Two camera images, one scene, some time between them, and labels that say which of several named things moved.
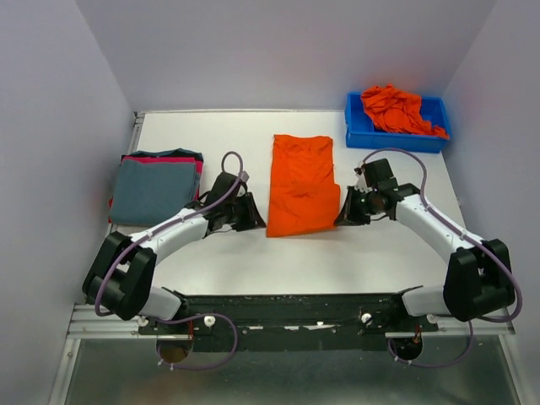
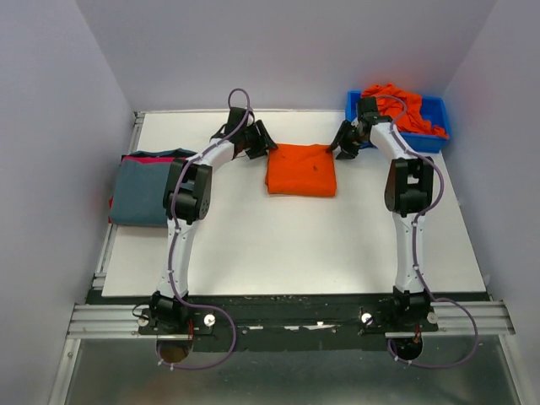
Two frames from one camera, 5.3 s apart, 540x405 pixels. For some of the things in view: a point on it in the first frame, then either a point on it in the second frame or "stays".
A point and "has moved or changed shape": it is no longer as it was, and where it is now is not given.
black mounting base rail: x=290 y=322 stays
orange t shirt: x=302 y=192 has moved or changed shape
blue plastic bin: x=360 y=132 stays
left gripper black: x=252 y=219 → x=263 y=142
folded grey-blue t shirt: x=146 y=193 stays
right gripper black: x=348 y=215 → x=347 y=152
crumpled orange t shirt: x=392 y=110 stays
